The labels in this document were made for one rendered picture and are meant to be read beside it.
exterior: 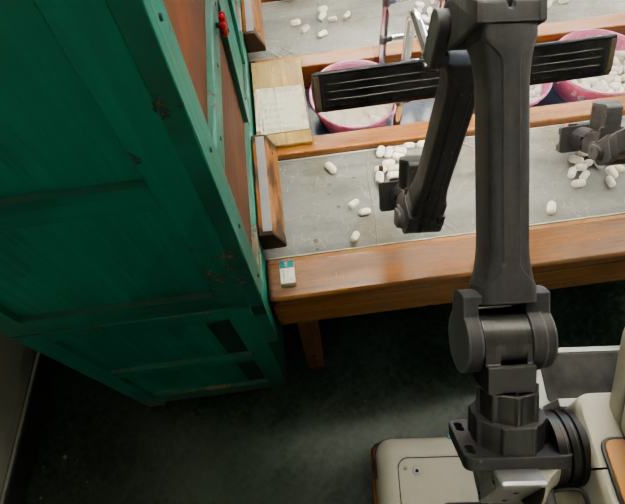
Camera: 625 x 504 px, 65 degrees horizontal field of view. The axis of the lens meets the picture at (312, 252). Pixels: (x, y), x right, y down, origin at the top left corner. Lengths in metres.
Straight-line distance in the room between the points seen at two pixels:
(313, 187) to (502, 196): 0.80
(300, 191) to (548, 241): 0.62
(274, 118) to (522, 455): 1.08
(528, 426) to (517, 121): 0.33
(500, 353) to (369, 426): 1.27
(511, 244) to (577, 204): 0.83
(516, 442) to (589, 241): 0.79
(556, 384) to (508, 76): 0.48
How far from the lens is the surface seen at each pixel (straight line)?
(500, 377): 0.59
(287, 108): 1.44
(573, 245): 1.30
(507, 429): 0.61
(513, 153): 0.58
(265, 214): 1.13
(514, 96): 0.59
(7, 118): 0.64
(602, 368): 0.89
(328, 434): 1.82
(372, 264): 1.16
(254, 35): 1.56
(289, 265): 1.14
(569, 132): 1.41
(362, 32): 1.72
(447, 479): 1.56
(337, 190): 1.30
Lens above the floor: 1.81
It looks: 62 degrees down
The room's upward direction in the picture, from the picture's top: 7 degrees counter-clockwise
